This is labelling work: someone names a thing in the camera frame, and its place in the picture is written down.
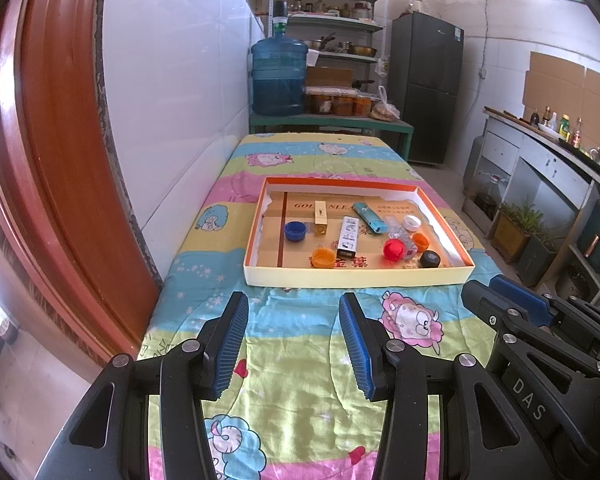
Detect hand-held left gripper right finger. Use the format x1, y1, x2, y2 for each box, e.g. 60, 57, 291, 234
338, 292, 557, 480

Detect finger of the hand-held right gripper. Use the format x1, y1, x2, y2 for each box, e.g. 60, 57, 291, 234
489, 275, 600, 347
460, 280, 600, 377

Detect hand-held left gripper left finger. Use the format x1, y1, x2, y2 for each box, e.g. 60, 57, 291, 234
35, 291, 251, 480

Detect shallow cardboard tray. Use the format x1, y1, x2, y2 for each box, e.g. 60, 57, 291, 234
243, 175, 476, 290

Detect red bottle cap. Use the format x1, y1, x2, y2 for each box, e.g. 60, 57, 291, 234
382, 238, 406, 262

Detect white cartoon print box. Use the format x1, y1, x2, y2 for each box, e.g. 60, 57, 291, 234
336, 215, 361, 260

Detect clear crinkled plastic piece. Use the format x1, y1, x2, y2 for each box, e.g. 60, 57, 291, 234
387, 220, 416, 257

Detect teal patterned lighter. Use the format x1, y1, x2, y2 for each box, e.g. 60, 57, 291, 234
352, 202, 384, 235

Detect gold lighter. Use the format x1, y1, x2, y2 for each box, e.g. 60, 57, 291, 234
313, 200, 329, 237

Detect dark planter box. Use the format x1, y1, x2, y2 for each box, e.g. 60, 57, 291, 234
517, 232, 557, 289

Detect cartoon sheep printed blanket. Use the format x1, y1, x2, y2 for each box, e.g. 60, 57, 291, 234
136, 132, 506, 480

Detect wooden planter with greens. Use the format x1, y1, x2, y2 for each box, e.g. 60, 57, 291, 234
489, 202, 544, 265

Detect glass jug under counter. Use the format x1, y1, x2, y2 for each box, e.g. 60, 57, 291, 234
472, 172, 504, 222

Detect grey kitchen counter cabinet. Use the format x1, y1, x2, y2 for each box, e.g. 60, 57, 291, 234
462, 106, 600, 307

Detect grey gas cylinder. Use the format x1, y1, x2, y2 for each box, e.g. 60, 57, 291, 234
462, 136, 484, 194

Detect row of condiment bottles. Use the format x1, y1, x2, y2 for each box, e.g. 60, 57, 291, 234
529, 106, 585, 147

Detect green low table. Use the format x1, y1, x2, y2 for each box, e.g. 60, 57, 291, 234
248, 112, 415, 162

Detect dark grey refrigerator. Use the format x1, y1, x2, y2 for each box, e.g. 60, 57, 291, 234
388, 11, 465, 165

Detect plastic bag of food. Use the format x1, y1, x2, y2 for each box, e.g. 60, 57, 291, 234
368, 86, 401, 122

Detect row of orange jars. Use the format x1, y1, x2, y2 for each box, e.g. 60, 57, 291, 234
305, 91, 374, 117

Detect red wooden door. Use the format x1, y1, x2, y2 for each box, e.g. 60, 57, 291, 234
0, 0, 164, 402

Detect blue water jug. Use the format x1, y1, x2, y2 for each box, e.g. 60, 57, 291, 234
249, 1, 310, 116

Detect cardboard box on shelf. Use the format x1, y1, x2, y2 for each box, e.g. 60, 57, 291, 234
306, 67, 355, 89

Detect white metal shelf rack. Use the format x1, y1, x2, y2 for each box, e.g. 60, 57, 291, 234
270, 0, 389, 117

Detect cardboard sheets on wall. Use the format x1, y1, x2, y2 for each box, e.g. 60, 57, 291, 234
522, 50, 600, 132

